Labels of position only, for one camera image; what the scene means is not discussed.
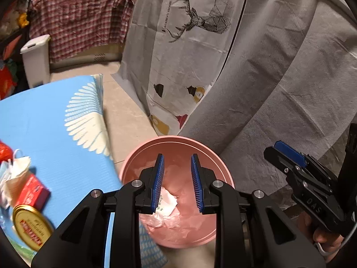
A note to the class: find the white plastic pedal bin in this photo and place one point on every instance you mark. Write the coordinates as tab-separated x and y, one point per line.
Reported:
35	61

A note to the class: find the red printed bag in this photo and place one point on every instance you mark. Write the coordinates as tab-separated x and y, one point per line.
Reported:
6	81

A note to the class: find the red plastic wrapper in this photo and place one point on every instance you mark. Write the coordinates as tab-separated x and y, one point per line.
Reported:
5	150

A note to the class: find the white crumpled paper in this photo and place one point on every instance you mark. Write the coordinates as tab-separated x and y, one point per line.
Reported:
167	202

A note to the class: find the blue feather print mat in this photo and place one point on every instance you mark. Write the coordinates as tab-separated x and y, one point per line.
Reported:
50	134

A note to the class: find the person's right hand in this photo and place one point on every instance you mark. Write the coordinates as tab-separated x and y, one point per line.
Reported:
326	238

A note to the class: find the red cardboard box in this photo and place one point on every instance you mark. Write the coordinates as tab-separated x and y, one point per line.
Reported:
30	192

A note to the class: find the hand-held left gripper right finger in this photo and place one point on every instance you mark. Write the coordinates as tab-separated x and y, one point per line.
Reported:
197	184

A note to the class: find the white plastic bag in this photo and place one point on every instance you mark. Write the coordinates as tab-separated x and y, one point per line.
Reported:
18	170

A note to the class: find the pink plastic bin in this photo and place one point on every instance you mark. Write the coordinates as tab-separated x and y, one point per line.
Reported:
131	170

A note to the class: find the grey fabric cover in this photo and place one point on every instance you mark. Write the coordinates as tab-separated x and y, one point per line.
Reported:
279	89

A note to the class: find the yellow toy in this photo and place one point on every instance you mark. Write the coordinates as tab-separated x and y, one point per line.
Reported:
23	19

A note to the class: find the black shelf rack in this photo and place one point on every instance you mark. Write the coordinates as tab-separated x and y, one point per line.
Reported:
16	42

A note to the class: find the red plaid shirt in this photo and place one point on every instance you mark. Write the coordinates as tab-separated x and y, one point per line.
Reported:
83	14

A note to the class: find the white deer print cloth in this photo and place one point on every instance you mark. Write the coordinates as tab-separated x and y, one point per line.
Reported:
181	61

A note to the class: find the gold metal jar lid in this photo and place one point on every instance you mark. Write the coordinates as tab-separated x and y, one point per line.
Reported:
32	227

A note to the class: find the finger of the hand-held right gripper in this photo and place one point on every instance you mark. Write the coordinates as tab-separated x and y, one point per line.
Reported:
279	159
290	152

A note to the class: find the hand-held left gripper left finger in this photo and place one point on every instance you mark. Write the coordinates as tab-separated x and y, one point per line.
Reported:
157	184

